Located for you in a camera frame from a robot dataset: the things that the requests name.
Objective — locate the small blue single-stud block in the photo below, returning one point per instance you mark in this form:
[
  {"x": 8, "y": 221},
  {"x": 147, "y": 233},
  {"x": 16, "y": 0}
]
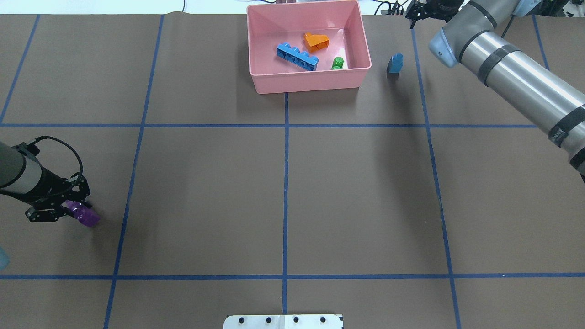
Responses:
[{"x": 395, "y": 64}]

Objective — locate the pink plastic box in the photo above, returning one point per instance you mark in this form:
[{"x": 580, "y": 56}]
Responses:
[{"x": 270, "y": 25}]

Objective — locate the purple sloped block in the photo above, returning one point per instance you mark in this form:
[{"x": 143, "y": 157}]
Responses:
[{"x": 88, "y": 222}]

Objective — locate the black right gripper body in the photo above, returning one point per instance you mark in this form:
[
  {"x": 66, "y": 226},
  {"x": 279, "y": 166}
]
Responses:
[{"x": 439, "y": 5}]

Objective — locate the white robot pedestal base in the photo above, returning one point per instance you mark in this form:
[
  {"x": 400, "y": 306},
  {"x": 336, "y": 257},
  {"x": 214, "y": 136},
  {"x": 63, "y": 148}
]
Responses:
[{"x": 284, "y": 321}]

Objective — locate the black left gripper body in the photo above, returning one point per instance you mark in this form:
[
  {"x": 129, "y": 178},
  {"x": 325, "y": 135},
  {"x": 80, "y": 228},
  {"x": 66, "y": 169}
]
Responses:
[{"x": 49, "y": 187}]

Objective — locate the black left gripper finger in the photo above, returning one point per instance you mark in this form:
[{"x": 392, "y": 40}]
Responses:
[{"x": 79, "y": 209}]

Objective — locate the green two-stud block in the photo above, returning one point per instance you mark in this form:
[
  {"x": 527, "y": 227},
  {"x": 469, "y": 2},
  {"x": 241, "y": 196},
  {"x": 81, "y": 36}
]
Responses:
[{"x": 338, "y": 63}]

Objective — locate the long blue four-stud block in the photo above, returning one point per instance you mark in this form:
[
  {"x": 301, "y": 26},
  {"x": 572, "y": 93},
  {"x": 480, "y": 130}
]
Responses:
[{"x": 295, "y": 56}]

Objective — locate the orange sloped block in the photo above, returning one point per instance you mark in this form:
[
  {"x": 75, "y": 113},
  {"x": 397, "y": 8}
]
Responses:
[{"x": 315, "y": 43}]

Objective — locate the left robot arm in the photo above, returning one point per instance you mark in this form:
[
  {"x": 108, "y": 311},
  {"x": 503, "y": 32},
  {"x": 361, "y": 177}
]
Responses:
[{"x": 4, "y": 164}]

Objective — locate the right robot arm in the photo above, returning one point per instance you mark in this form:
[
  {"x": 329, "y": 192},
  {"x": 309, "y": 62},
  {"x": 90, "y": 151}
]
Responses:
[{"x": 469, "y": 38}]

